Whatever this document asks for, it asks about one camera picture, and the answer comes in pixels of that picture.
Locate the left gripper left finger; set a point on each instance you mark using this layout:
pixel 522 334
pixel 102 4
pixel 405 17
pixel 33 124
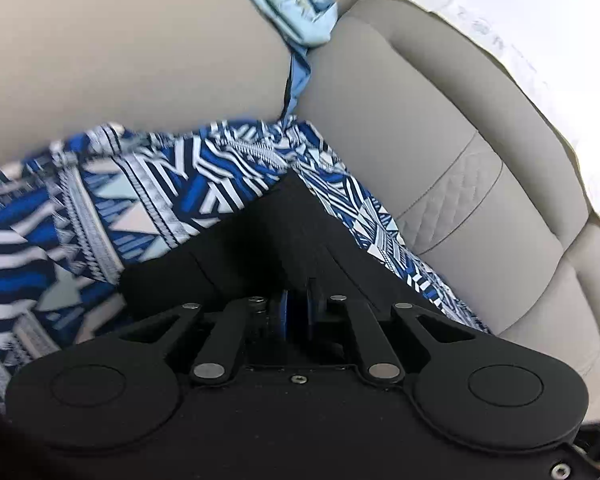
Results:
pixel 245 329

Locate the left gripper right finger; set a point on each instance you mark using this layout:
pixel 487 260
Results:
pixel 351 322

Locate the black pants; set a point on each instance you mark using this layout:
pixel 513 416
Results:
pixel 284 241

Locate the blue white patterned cover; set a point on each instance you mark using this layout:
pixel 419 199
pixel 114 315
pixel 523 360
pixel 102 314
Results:
pixel 73 216

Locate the beige leather sofa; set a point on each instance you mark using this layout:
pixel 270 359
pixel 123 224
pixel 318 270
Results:
pixel 481 187

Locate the light blue cloth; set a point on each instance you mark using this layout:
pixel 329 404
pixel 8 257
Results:
pixel 304 25

